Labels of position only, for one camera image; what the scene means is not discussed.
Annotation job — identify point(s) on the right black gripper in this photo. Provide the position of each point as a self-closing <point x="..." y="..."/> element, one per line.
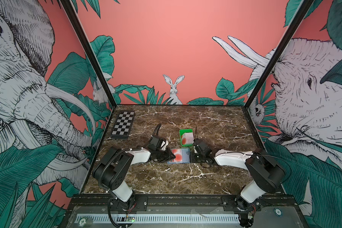
<point x="192" y="160"/>

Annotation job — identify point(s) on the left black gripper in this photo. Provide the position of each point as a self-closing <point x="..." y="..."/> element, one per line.
<point x="169" y="156"/>

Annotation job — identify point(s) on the blue card holder wallet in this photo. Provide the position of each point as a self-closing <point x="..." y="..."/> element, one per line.
<point x="185" y="157"/>

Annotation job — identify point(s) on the green card tray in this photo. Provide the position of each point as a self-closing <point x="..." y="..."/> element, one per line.
<point x="181" y="132"/>

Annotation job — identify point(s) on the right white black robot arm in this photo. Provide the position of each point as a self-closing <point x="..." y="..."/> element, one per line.
<point x="267" y="174"/>

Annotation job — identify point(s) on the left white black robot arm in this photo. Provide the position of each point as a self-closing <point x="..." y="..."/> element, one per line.
<point x="112" y="169"/>

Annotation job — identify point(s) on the stack of cards in tray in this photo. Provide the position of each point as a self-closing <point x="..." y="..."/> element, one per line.
<point x="187" y="138"/>

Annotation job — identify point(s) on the black white checkerboard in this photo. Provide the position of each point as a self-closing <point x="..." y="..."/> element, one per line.
<point x="123" y="125"/>

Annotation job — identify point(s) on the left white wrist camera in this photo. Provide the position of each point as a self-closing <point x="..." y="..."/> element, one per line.
<point x="164" y="145"/>

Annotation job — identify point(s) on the white slotted cable duct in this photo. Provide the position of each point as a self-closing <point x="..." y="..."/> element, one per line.
<point x="83" y="219"/>

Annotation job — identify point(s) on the black front mounting rail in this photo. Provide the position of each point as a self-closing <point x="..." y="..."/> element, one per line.
<point x="142" y="202"/>

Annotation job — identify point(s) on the left black frame post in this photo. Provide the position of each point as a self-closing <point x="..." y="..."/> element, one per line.
<point x="75" y="22"/>

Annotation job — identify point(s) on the black frame post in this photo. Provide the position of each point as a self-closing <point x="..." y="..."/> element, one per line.
<point x="291" y="29"/>
<point x="75" y="22"/>

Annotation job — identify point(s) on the right black frame post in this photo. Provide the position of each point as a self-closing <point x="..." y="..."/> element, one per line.
<point x="291" y="29"/>

